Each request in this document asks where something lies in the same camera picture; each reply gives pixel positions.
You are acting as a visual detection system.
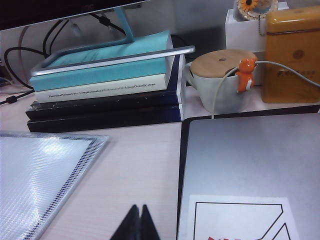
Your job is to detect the white sticker black lines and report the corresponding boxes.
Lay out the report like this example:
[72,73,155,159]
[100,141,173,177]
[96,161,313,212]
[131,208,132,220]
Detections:
[187,194,301,240]

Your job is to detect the black desk mat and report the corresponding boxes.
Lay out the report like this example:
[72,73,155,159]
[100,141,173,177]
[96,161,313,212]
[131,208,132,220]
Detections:
[175,104,320,240]

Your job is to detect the black looped monitor cable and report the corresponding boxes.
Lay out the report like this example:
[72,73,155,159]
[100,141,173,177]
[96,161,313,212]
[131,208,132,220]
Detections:
[3,18,69,66]

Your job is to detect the white storage box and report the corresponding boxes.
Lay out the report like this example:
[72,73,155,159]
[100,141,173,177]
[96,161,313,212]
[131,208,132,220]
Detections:
[224,8,270,54]

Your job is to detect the teal cover book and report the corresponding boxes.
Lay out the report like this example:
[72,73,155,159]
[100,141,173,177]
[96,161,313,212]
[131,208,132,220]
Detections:
[29,30,174,92]

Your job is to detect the sunflower plush ornament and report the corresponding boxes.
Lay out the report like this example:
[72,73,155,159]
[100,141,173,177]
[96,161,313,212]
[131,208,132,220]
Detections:
[233,0,279,21]

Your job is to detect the stack of books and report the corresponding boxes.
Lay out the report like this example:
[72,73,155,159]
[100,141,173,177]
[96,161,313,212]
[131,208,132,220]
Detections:
[24,53,187,120]

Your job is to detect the black monitor silver bezel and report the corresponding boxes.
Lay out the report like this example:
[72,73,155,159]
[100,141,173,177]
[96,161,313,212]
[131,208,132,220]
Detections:
[0,0,149,32]

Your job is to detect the thin dark blue book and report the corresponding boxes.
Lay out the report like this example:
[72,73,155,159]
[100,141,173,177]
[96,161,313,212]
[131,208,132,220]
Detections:
[26,104,185,133]

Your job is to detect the white cover book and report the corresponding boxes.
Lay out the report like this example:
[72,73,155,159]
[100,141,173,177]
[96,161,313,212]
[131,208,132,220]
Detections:
[34,73,169,103]

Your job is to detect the round wooden mug lid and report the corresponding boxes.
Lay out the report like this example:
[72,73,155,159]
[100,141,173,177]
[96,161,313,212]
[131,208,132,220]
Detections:
[190,49,258,79]

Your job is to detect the teal silver monitor stand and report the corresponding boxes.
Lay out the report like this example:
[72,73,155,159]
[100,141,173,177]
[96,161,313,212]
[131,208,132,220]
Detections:
[29,6,196,79]

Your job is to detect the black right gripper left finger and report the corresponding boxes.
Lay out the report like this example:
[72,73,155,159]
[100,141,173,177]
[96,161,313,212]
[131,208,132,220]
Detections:
[109,204,141,240]

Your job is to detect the yellow metal tin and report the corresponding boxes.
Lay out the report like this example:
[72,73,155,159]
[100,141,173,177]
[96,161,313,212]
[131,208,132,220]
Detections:
[261,6,320,104]

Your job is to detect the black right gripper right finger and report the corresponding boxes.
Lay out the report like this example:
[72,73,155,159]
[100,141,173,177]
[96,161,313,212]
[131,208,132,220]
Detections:
[140,204,161,240]

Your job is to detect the grey ceramic mug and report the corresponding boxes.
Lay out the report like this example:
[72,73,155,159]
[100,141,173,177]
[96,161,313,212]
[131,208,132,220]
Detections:
[184,59,256,116]

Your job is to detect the silver laptop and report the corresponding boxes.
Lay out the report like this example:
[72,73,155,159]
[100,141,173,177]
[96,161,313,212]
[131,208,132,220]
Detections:
[176,113,320,240]

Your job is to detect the black cable with ferrite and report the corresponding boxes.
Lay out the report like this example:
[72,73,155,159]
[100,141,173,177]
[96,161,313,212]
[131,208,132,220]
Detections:
[0,89,35,106]

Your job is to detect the orange cat figurine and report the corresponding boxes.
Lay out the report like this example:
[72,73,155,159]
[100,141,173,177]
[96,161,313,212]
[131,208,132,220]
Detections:
[236,57,257,93]

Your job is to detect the transparent plastic file bag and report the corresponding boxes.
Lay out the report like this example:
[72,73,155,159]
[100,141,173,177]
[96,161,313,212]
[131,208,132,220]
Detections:
[0,130,110,240]

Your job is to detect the white charging cable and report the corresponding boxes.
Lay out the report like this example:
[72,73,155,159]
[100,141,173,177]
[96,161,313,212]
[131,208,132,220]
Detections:
[210,59,320,119]

